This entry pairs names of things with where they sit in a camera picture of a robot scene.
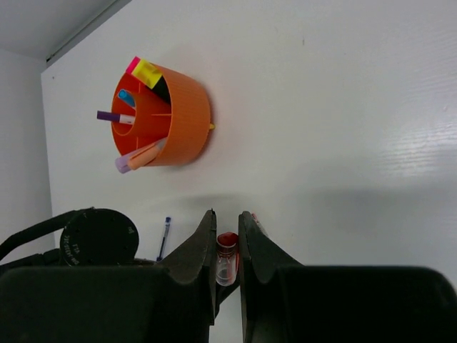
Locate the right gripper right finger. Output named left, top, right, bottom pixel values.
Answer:
left=238, top=211, right=302, bottom=342

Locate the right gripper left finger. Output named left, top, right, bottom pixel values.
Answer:
left=158, top=209, right=216, bottom=342

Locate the orange highlighter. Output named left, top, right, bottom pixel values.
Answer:
left=127, top=143, right=161, bottom=170

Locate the purple highlighter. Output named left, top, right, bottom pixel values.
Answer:
left=115, top=138, right=166, bottom=174

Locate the white marker pen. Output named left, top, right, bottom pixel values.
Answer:
left=96, top=111, right=135, bottom=125

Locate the yellow highlighter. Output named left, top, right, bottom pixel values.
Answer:
left=131, top=58, right=171, bottom=104

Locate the pink highlighter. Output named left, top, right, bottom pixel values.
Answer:
left=126, top=56, right=141, bottom=74

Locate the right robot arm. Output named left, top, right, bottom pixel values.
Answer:
left=1, top=208, right=299, bottom=342

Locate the orange round container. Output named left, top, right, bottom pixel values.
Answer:
left=111, top=66, right=211, bottom=166

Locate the blue capped pen in container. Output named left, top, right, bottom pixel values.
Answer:
left=117, top=89, right=136, bottom=109

